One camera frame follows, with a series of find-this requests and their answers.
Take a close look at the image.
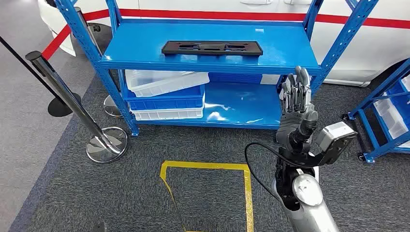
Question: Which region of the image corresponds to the black plastic bracket part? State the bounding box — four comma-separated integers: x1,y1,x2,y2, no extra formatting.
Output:
161,41,264,57

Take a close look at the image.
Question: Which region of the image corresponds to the large blue metal shelf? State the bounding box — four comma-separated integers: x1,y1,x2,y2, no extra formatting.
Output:
54,0,380,137

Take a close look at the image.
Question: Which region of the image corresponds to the red barrier belt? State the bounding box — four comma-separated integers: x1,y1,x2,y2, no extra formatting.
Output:
42,9,410,61

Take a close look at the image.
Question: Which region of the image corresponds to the small blue metal rack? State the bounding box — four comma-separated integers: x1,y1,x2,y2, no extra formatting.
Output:
341,58,410,164

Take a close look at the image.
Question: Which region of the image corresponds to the white car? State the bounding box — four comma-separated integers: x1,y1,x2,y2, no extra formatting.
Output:
38,0,410,87

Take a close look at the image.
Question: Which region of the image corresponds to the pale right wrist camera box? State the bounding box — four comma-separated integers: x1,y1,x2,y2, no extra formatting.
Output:
315,121,358,166

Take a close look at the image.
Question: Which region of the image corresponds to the thin black stanchion post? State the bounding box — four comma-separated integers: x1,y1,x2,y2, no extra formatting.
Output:
0,35,82,117

